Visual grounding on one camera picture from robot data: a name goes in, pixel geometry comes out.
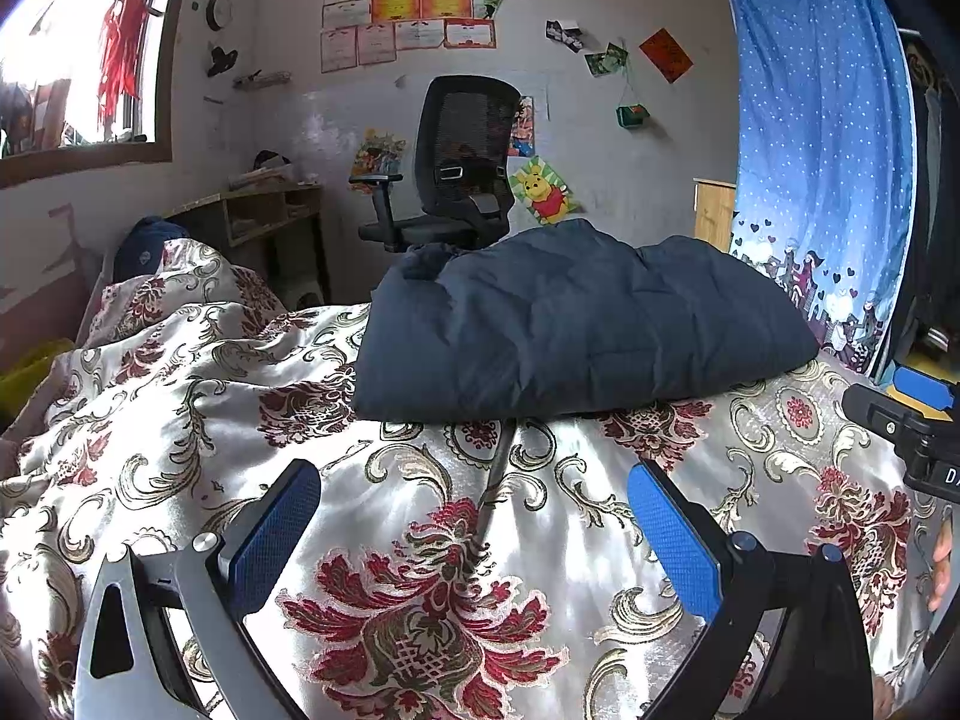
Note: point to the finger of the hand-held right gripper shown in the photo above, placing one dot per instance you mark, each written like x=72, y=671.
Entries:
x=926, y=386

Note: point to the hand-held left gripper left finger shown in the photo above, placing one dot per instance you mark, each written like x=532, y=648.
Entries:
x=274, y=532

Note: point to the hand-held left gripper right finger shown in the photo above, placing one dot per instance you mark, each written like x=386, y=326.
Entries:
x=675, y=540

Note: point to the navy padded jacket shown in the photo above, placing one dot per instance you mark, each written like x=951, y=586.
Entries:
x=585, y=315

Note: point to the dark hanging clothes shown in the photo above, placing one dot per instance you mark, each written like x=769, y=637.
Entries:
x=934, y=202

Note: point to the person's right hand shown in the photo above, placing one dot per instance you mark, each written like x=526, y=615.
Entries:
x=943, y=562

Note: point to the floral satin quilt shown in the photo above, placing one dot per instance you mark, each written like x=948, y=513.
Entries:
x=225, y=405

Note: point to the green plastic stool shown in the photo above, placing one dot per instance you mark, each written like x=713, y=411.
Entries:
x=311, y=296

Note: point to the light wooden cabinet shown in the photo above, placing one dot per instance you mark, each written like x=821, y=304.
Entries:
x=714, y=214

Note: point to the blue dotted curtain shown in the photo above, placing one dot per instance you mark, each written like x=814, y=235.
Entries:
x=817, y=127

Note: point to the yellow-green cloth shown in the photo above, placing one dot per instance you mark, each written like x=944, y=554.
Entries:
x=26, y=382

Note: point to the wooden desk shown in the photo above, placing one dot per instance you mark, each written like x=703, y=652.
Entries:
x=255, y=199

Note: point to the black mesh office chair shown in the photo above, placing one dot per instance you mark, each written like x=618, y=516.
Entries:
x=450, y=229

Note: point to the pile of things on desk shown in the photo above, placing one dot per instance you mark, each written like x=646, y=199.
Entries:
x=262, y=172

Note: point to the yellow bear poster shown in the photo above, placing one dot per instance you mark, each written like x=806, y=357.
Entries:
x=546, y=191

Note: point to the colourful cartoon poster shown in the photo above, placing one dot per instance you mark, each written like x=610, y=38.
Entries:
x=379, y=154

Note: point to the red paper sheet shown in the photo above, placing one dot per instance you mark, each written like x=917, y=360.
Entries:
x=666, y=55

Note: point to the cartoon figure poster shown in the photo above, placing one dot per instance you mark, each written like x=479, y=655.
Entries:
x=525, y=127

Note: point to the green photo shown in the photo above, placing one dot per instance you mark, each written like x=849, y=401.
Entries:
x=606, y=60

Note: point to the black and white photos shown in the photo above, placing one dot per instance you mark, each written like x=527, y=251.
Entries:
x=565, y=35

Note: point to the red hanging cloth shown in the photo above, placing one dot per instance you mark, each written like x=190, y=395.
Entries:
x=120, y=52

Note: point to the window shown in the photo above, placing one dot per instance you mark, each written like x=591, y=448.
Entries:
x=67, y=52

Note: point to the small green wall box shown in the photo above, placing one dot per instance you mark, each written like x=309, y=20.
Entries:
x=632, y=115

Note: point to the small wall shelf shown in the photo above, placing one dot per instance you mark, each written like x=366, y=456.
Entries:
x=262, y=79

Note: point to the black wall ornament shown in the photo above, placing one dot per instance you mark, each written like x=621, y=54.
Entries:
x=222, y=60

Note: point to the round wall clock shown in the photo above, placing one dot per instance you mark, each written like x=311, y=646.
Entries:
x=220, y=13

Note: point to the group of wall certificates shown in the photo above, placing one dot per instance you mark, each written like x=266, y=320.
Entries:
x=420, y=15

